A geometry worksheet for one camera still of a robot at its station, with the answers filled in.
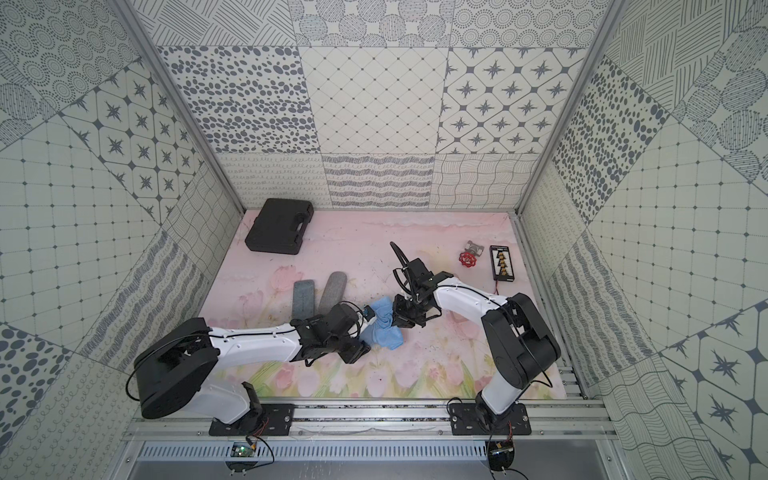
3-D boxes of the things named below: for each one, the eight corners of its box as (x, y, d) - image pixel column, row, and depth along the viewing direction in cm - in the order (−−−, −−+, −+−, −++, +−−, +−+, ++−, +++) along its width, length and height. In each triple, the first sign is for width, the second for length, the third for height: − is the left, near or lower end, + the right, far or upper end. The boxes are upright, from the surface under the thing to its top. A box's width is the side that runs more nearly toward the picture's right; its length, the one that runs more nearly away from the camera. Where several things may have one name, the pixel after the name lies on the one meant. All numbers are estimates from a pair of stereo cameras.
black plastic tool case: (249, 251, 111) (243, 240, 106) (272, 208, 125) (267, 198, 120) (297, 255, 109) (293, 245, 105) (314, 212, 124) (311, 201, 119)
